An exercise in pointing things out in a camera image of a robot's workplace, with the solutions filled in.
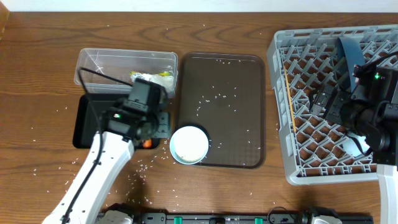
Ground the white tissue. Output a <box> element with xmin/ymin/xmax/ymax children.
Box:
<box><xmin>142</xmin><ymin>73</ymin><xmax>174</xmax><ymax>93</ymax></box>

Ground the clear plastic bin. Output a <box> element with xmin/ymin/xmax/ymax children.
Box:
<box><xmin>74</xmin><ymin>48</ymin><xmax>178</xmax><ymax>98</ymax></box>

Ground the wooden chopstick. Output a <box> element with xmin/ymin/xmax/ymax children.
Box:
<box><xmin>283</xmin><ymin>66</ymin><xmax>297</xmax><ymax>133</ymax></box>

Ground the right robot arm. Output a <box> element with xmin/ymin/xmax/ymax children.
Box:
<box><xmin>308</xmin><ymin>63</ymin><xmax>397</xmax><ymax>223</ymax></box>

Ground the grey dishwasher rack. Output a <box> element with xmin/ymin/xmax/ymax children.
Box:
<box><xmin>267</xmin><ymin>24</ymin><xmax>397</xmax><ymax>185</ymax></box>

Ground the brown serving tray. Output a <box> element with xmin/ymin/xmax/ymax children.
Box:
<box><xmin>175</xmin><ymin>53</ymin><xmax>266</xmax><ymax>169</ymax></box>

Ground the black plastic tray bin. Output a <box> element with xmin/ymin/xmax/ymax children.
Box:
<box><xmin>72</xmin><ymin>93</ymin><xmax>161</xmax><ymax>149</ymax></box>

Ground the yellow foil snack wrapper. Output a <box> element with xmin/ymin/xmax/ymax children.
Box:
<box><xmin>130</xmin><ymin>71</ymin><xmax>174</xmax><ymax>82</ymax></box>

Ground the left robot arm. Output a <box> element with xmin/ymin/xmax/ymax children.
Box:
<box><xmin>44</xmin><ymin>78</ymin><xmax>171</xmax><ymax>223</ymax></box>

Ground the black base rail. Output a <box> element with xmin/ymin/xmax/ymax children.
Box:
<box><xmin>96</xmin><ymin>203</ymin><xmax>374</xmax><ymax>224</ymax></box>

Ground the light blue rice bowl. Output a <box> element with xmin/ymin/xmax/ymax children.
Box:
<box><xmin>169</xmin><ymin>126</ymin><xmax>209</xmax><ymax>165</ymax></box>

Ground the orange carrot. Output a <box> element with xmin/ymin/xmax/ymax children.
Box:
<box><xmin>142</xmin><ymin>139</ymin><xmax>152</xmax><ymax>149</ymax></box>

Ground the dark blue plate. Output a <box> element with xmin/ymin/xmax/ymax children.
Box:
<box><xmin>337</xmin><ymin>37</ymin><xmax>365</xmax><ymax>92</ymax></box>

